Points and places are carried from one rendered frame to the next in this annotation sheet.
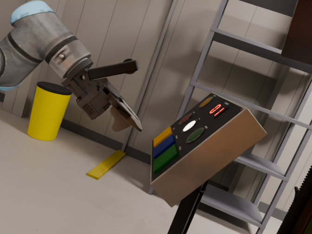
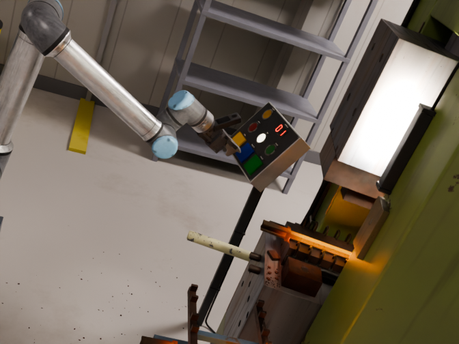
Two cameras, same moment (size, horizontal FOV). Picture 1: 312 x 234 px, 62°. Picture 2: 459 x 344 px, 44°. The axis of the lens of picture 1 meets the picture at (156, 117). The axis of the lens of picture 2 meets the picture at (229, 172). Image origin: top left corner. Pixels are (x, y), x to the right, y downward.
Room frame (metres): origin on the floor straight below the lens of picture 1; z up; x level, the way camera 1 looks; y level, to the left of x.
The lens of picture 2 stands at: (-1.29, 0.96, 1.96)
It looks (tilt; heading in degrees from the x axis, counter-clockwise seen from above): 25 degrees down; 334
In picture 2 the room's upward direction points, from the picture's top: 22 degrees clockwise
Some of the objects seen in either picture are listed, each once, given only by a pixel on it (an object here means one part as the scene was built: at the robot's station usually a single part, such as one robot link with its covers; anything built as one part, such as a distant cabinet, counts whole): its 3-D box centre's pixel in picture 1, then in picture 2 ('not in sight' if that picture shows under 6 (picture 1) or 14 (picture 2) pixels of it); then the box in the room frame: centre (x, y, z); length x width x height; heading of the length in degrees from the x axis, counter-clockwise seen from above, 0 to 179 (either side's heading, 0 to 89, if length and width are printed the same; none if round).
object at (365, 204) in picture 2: not in sight; (386, 202); (0.07, -0.29, 1.24); 0.30 x 0.07 x 0.06; 69
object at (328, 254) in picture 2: not in sight; (339, 259); (0.11, -0.26, 0.96); 0.42 x 0.20 x 0.09; 69
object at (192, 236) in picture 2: not in sight; (235, 251); (0.54, -0.10, 0.62); 0.44 x 0.05 x 0.05; 69
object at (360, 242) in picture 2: not in sight; (370, 227); (-0.16, -0.07, 1.27); 0.09 x 0.02 x 0.17; 159
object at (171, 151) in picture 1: (166, 159); (253, 165); (0.63, -0.06, 1.01); 0.07 x 0.05 x 0.07; 4
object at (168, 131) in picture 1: (163, 137); (237, 141); (0.83, -0.05, 1.01); 0.07 x 0.05 x 0.07; 4
